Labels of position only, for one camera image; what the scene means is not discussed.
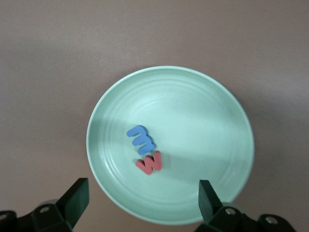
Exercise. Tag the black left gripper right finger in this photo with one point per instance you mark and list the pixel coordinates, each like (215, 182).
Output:
(210, 207)

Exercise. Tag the blue lowercase foam letter m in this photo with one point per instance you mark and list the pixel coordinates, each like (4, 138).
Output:
(147, 144)

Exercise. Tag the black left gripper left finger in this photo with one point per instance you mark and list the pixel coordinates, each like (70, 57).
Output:
(72, 205)

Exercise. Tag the green plate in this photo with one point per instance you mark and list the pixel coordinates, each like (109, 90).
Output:
(193, 135)

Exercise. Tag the red lowercase foam letter w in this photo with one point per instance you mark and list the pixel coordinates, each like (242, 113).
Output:
(157, 162)

